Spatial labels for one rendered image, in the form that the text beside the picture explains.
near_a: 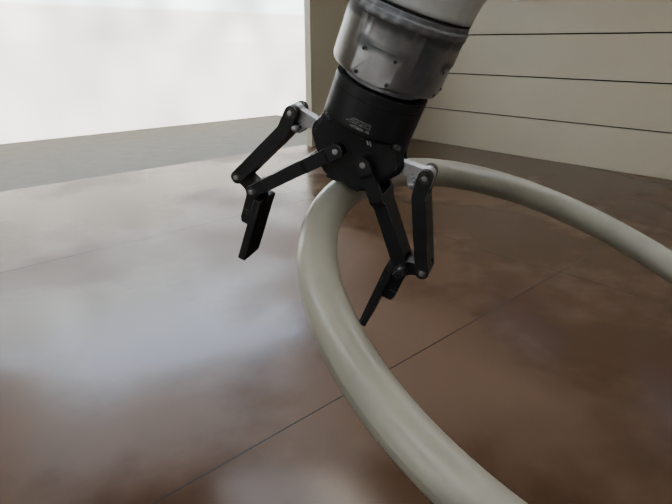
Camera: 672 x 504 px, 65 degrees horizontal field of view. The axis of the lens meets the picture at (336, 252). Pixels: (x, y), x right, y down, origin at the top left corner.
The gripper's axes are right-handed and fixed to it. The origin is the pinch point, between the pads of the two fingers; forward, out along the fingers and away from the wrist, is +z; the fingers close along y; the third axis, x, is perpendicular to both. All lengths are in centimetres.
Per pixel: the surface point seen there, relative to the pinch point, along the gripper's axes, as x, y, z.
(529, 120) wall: 686, 44, 131
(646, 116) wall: 629, 149, 64
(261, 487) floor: 63, -4, 136
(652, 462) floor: 125, 114, 95
